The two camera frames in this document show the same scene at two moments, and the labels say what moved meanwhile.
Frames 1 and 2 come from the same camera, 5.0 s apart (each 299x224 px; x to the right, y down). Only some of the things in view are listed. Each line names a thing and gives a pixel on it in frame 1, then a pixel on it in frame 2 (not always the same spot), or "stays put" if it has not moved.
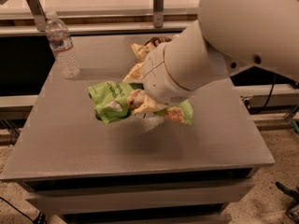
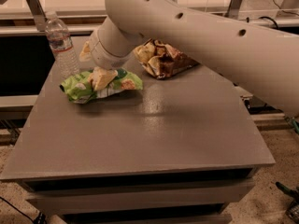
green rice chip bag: (110, 101) → (79, 89)
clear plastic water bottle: (62, 46) stays put
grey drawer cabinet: (133, 171) stays put
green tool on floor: (292, 208) stays put
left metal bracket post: (36, 7) stays put
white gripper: (159, 78) → (99, 54)
